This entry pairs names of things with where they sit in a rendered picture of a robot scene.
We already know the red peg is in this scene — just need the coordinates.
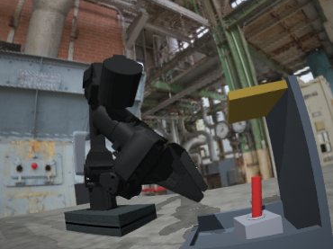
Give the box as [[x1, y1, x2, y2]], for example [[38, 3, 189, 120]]
[[251, 176, 262, 218]]

